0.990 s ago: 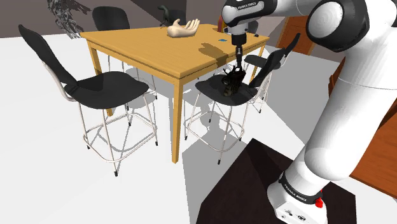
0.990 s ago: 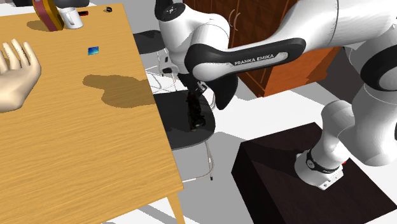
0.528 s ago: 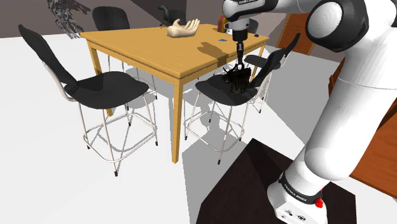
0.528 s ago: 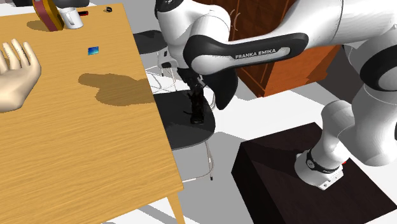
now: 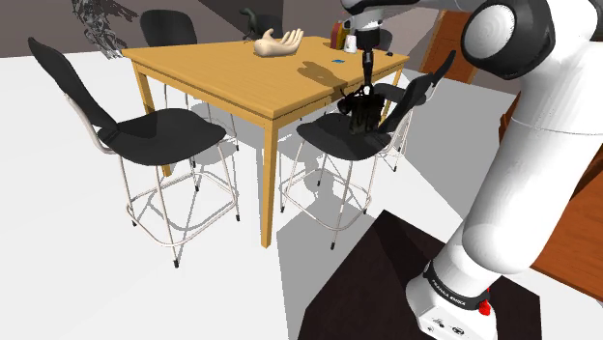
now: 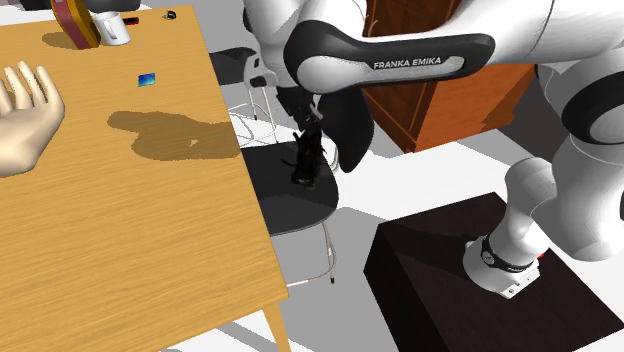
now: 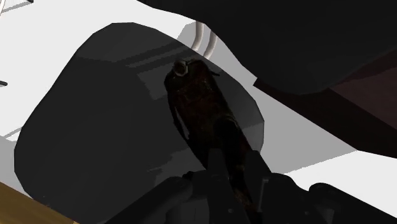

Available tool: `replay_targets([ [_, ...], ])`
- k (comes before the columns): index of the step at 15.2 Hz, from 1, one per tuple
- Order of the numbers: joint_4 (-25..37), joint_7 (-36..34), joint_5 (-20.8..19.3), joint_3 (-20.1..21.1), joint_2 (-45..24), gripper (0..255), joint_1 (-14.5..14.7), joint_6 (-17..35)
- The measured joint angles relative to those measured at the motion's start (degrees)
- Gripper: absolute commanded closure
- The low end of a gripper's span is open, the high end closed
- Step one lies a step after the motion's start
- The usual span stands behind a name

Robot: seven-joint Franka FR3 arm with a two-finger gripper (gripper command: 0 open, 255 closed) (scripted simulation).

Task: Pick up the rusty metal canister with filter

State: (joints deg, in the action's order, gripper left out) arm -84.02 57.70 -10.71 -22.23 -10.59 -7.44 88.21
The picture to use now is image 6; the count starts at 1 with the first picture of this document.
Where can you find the white mug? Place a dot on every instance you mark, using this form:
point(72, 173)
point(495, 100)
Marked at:
point(114, 30)

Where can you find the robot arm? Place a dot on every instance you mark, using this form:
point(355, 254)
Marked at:
point(575, 204)

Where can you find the small red flat object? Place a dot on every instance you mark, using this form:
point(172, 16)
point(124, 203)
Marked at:
point(130, 21)

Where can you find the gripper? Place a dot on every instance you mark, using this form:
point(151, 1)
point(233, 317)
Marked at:
point(295, 101)

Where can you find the small black object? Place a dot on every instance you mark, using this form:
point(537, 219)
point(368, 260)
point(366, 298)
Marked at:
point(170, 15)

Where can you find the red and yellow curved object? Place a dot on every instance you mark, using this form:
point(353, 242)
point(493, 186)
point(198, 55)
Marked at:
point(73, 22)

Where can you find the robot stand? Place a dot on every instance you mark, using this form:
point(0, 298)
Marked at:
point(438, 292)

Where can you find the beige hand sculpture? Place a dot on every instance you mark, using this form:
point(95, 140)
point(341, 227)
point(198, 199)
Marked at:
point(27, 124)

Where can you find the brown wooden cabinet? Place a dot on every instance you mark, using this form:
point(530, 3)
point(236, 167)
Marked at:
point(453, 107)

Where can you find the small blue card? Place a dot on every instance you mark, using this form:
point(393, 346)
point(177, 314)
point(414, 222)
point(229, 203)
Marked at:
point(146, 80)

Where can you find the wooden table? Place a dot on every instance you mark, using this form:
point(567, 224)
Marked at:
point(146, 219)

